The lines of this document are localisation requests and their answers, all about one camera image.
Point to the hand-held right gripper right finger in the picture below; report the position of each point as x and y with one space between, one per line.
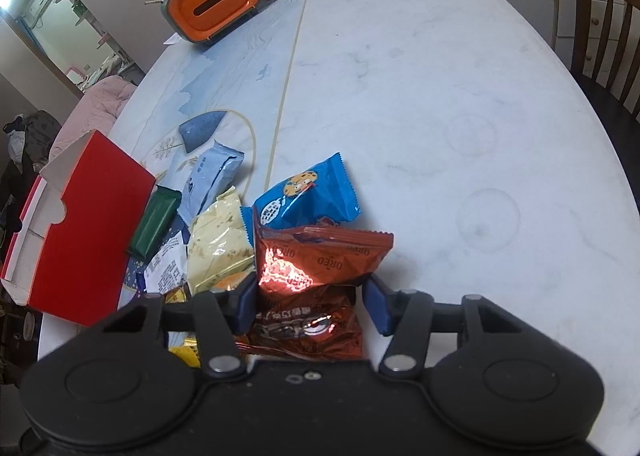
376 306

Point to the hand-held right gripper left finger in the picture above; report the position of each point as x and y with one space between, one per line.
246 303

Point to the red Oreo snack packet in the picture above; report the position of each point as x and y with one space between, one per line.
325 258

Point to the red cardboard box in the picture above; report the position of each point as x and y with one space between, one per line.
85 231

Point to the brown cookie packet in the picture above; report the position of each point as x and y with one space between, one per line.
300 326

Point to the cream yellow snack packet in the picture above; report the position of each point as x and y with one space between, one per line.
220 241

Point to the white printed snack packet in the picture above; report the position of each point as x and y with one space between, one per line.
167 266

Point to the green snack packet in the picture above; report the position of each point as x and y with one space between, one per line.
154 221

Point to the blue cookie packet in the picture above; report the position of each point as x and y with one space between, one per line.
310 193

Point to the light blue snack packet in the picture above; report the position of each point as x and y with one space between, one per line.
210 179

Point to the pink blanket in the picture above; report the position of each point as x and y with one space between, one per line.
92 111

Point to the dark clothes pile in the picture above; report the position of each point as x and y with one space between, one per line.
25 156

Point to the wooden chair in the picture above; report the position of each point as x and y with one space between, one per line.
607 36

